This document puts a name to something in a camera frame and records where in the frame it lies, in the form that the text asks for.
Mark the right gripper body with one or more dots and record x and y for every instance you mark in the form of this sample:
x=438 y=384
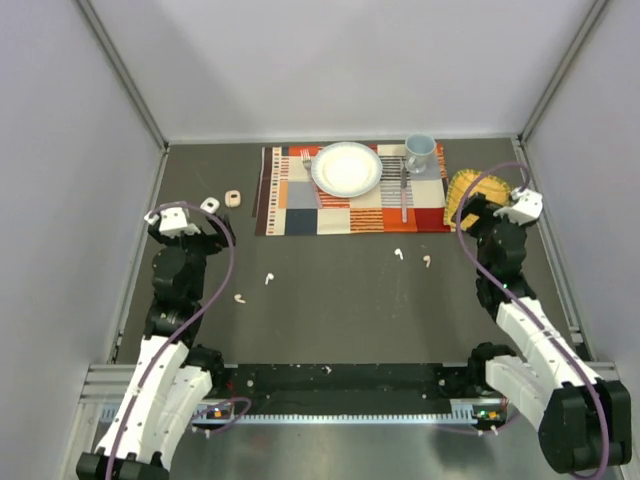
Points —
x=483 y=238

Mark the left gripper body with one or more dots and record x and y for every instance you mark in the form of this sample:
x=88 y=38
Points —
x=197 y=246

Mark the white earbud charging case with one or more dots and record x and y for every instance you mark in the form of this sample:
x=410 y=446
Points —
x=210 y=205

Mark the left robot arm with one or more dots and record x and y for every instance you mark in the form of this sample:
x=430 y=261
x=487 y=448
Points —
x=172 y=373

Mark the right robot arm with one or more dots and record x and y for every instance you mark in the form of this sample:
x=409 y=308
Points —
x=583 y=421

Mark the beige earbud charging case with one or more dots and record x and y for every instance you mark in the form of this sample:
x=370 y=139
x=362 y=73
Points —
x=233 y=199

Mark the yellow woven cloth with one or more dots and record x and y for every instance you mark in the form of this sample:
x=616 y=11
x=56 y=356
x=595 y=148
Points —
x=494 y=188

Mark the patchwork placemat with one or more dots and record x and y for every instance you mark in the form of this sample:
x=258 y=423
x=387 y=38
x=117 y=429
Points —
x=287 y=205

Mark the light blue cup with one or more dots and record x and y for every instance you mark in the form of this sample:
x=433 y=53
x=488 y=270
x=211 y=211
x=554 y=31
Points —
x=420 y=153

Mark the silver fork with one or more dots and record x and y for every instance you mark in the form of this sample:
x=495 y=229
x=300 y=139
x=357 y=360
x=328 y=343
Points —
x=307 y=163

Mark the white plate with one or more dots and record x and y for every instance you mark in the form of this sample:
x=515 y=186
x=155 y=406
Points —
x=346 y=169

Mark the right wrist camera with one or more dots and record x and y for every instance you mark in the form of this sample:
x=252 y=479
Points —
x=525 y=207

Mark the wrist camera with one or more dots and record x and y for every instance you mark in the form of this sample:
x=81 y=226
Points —
x=172 y=222
x=525 y=207

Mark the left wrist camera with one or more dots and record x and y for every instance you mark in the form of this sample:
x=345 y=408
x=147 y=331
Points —
x=172 y=222

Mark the pink handled knife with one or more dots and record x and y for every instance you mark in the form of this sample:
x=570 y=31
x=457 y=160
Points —
x=404 y=202

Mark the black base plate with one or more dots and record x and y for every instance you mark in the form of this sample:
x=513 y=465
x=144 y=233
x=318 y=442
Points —
x=336 y=389

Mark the aluminium frame rail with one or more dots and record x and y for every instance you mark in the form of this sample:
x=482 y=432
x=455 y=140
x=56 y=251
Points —
x=106 y=382

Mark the grey cable duct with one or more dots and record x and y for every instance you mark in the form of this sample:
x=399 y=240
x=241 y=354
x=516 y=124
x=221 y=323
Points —
x=457 y=413

